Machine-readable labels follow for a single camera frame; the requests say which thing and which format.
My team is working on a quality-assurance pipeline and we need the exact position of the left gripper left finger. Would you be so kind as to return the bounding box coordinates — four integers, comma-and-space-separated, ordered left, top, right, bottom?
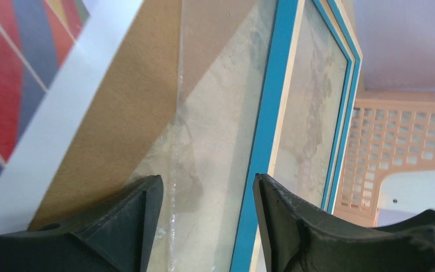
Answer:
0, 175, 163, 271

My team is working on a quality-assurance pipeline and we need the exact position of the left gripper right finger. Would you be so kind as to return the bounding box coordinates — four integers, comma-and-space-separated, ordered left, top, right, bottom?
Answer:
253, 173, 435, 271

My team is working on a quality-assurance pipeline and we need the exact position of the brown cardboard backing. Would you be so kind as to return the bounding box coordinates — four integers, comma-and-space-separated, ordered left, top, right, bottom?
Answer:
29, 1, 255, 230

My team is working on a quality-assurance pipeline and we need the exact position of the blue wooden picture frame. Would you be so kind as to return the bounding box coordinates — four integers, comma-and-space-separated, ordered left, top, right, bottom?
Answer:
230, 1, 363, 271

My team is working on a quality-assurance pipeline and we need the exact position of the hot air balloon photo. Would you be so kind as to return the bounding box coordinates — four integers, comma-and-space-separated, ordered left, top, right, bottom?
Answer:
0, 1, 143, 234

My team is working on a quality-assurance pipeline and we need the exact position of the clear acrylic sheet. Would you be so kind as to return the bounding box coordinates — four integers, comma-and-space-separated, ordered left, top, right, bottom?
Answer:
132, 1, 277, 271

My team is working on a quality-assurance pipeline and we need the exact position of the grey board in organizer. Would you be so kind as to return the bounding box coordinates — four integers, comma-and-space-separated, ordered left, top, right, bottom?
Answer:
376, 170, 435, 226

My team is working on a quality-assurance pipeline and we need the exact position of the orange plastic desk organizer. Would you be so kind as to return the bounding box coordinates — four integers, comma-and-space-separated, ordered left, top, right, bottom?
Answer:
330, 91, 435, 227

